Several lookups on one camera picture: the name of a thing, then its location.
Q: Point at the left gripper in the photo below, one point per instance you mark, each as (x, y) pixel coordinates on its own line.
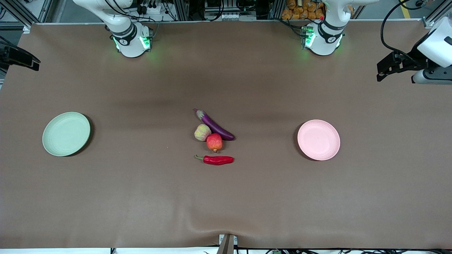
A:
(411, 60)

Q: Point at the purple eggplant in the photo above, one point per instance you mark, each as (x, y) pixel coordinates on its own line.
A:
(215, 125)

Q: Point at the green pink round fruit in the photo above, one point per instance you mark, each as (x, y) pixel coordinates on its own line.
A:
(202, 133)

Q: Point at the red yellow pomegranate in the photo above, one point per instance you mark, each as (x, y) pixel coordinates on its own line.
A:
(214, 141)

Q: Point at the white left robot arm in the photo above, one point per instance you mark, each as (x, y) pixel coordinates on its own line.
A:
(325, 38)

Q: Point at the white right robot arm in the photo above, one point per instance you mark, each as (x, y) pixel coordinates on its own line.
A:
(129, 38)

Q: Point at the light green plate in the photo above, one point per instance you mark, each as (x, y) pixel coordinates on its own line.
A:
(65, 135)

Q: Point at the pink plate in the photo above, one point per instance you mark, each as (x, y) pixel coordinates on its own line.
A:
(318, 140)

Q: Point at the orange toy bread pile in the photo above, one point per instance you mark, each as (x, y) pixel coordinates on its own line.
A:
(300, 12)

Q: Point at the white power strip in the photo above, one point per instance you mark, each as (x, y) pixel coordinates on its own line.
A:
(152, 8)

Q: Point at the grey electronics box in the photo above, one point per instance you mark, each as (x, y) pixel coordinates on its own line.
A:
(229, 8)

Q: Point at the red chili pepper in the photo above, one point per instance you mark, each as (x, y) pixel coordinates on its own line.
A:
(219, 160)

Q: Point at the brown table mat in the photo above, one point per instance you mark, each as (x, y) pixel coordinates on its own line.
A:
(226, 197)

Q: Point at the silver aluminium frame rail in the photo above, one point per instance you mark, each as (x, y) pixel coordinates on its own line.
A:
(436, 16)
(17, 14)

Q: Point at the silver aluminium frame post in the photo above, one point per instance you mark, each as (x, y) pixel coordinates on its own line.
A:
(276, 8)
(180, 8)

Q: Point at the grey metal table bracket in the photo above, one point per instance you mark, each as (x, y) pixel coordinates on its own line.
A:
(227, 245)

